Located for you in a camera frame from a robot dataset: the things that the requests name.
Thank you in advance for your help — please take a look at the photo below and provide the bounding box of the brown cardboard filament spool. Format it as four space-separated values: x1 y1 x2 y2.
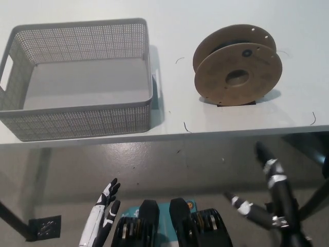
192 24 283 107

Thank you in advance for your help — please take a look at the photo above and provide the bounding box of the grey perforated plastic basket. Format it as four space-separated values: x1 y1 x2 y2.
0 17 156 143

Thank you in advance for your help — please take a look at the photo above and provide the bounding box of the black tape patch on table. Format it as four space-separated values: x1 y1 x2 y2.
216 101 257 107

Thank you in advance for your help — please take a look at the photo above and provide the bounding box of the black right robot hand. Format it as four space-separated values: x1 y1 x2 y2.
224 141 314 247

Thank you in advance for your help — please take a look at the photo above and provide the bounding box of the black table leg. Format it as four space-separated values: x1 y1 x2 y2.
297 179 329 222
0 199 34 241

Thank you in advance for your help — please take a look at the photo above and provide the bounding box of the white and black left hand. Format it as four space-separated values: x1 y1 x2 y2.
79 178 122 247

